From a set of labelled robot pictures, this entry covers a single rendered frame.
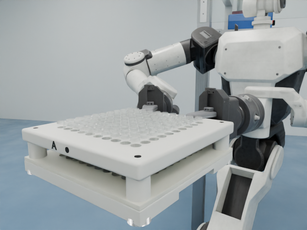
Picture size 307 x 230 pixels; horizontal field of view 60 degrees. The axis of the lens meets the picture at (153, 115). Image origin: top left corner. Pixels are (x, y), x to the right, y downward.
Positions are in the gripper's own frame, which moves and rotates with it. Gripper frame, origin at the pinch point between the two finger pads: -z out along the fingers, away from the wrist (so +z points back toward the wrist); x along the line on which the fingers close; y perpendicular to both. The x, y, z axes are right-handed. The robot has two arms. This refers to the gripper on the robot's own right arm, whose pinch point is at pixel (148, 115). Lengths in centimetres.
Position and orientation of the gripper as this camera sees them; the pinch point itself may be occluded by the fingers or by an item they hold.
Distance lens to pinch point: 56.3
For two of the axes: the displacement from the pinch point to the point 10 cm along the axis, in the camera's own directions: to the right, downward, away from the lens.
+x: -0.1, 9.9, 1.7
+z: 1.1, -1.7, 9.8
